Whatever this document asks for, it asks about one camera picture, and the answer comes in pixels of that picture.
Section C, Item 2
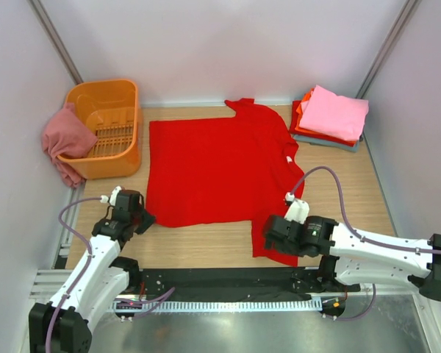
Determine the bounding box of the red t shirt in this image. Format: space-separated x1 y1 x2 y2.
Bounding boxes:
146 98 304 266
289 100 358 146

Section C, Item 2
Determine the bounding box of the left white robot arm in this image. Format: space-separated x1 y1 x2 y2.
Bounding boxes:
29 186 155 352

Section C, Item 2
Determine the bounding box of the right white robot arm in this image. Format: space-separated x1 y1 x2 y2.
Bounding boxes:
263 215 441 302

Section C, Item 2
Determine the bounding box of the folded grey t shirt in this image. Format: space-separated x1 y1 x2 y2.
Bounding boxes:
292 135 359 153

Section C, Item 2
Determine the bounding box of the dusty pink t shirt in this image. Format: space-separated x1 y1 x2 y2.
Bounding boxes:
41 103 98 188

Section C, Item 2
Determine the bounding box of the orange plastic basket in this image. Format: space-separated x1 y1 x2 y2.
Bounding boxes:
58 79 143 179

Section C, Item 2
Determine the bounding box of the folded red t shirt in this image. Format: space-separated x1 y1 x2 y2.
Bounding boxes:
289 100 358 146

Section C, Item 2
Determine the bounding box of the folded pink t shirt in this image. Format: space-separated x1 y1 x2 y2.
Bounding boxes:
296 85 369 141

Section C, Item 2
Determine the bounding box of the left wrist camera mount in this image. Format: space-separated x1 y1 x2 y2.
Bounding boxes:
99 185 124 207

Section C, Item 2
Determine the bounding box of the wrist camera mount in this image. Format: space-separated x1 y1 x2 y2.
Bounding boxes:
99 185 124 207
284 193 309 224

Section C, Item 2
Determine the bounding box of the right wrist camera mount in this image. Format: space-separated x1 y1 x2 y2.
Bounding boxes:
284 193 309 224

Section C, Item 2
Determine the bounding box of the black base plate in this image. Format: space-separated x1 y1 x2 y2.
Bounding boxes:
140 267 360 296

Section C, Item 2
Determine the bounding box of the white slotted cable duct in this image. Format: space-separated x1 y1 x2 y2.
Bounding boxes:
109 297 323 315

